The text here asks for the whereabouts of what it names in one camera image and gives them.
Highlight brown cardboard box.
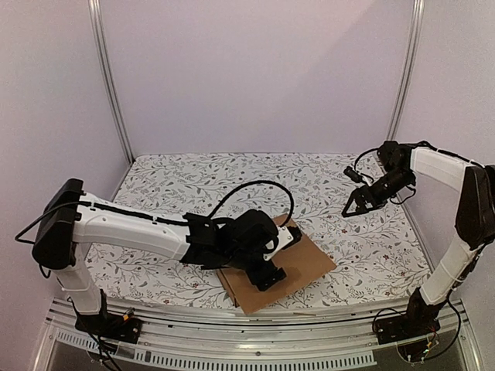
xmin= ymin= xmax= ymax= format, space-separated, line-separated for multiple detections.
xmin=217 ymin=210 xmax=336 ymax=315

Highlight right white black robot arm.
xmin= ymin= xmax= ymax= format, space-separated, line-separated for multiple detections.
xmin=342 ymin=141 xmax=494 ymax=344

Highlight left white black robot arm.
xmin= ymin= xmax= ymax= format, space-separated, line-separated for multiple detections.
xmin=15 ymin=179 xmax=300 ymax=343

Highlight white floral table cloth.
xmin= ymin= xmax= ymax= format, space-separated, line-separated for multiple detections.
xmin=86 ymin=153 xmax=430 ymax=309

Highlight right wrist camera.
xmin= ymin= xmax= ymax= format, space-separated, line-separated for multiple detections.
xmin=343 ymin=166 xmax=367 ymax=184

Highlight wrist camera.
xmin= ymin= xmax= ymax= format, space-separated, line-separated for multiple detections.
xmin=263 ymin=226 xmax=302 ymax=261
xmin=343 ymin=166 xmax=367 ymax=184

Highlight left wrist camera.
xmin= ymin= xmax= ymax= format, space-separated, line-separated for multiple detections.
xmin=263 ymin=226 xmax=302 ymax=261

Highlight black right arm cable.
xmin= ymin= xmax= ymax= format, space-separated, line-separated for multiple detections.
xmin=352 ymin=146 xmax=417 ymax=206

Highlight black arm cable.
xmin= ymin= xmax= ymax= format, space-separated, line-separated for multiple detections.
xmin=208 ymin=180 xmax=295 ymax=229
xmin=352 ymin=146 xmax=417 ymax=206

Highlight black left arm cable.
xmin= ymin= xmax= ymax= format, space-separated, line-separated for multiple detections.
xmin=208 ymin=180 xmax=295 ymax=229

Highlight aluminium front rail frame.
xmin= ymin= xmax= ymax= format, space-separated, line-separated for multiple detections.
xmin=32 ymin=295 xmax=484 ymax=371

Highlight right aluminium corner post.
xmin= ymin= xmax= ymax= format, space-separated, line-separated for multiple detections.
xmin=386 ymin=0 xmax=425 ymax=141

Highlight aluminium corner post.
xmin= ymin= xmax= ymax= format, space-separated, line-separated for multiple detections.
xmin=88 ymin=0 xmax=135 ymax=165
xmin=386 ymin=0 xmax=425 ymax=141

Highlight left aluminium corner post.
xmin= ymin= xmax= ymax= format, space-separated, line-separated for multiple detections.
xmin=88 ymin=0 xmax=135 ymax=165

